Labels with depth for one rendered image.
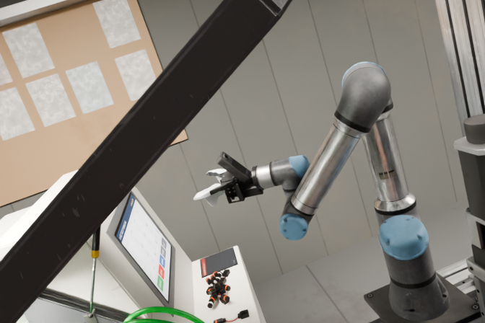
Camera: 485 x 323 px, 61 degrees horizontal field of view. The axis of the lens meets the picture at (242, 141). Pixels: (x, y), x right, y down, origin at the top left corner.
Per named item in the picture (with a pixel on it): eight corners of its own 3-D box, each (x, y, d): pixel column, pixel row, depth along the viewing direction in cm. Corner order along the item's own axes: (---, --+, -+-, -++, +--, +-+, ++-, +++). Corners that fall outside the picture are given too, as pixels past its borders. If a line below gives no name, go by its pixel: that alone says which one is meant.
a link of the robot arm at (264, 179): (267, 169, 120) (271, 156, 127) (252, 173, 121) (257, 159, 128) (275, 191, 122) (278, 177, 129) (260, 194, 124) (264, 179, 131)
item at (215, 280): (237, 303, 146) (232, 290, 144) (209, 314, 145) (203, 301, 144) (229, 271, 168) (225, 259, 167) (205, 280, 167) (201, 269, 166)
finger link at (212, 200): (202, 215, 124) (229, 200, 126) (195, 199, 122) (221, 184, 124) (199, 211, 126) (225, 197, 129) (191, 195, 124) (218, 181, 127)
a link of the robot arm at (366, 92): (405, 89, 91) (305, 251, 109) (400, 80, 101) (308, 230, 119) (358, 65, 91) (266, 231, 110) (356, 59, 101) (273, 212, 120)
